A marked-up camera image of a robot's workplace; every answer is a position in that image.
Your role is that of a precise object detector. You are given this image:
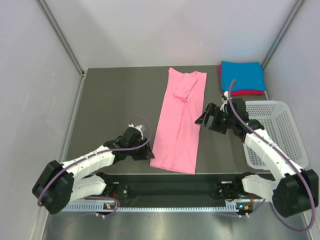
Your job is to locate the grey slotted cable duct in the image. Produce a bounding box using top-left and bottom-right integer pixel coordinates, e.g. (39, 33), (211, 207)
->
(62, 200), (253, 213)

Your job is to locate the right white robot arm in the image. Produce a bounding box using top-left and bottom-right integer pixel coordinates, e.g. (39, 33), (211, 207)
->
(195, 97), (319, 218)

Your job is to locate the white perforated plastic basket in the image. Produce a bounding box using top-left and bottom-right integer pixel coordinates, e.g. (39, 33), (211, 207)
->
(245, 100), (309, 169)

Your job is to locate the aluminium frame post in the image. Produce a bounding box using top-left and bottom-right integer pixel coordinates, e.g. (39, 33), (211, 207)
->
(262, 0), (306, 69)
(36, 0), (87, 77)

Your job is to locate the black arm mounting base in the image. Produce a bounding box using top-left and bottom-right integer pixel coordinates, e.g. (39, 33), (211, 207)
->
(84, 172), (263, 208)

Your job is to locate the pink t shirt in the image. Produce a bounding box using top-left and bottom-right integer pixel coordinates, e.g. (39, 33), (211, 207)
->
(150, 68), (207, 175)

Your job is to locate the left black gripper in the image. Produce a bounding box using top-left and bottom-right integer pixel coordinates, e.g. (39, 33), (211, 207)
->
(127, 137), (155, 161)

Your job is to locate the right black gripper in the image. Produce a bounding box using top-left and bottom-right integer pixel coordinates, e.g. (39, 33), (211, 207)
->
(195, 103), (235, 135)

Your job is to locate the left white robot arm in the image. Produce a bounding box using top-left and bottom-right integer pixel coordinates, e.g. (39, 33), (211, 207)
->
(31, 124), (154, 215)

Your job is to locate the blue folded t shirt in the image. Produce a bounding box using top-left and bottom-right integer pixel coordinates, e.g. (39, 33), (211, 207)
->
(220, 61), (266, 92)

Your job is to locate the left aluminium frame post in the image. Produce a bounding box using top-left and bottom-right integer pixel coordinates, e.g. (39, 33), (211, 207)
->
(36, 0), (87, 77)

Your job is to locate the right aluminium frame post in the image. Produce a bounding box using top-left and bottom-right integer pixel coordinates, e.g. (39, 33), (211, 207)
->
(262, 0), (306, 69)

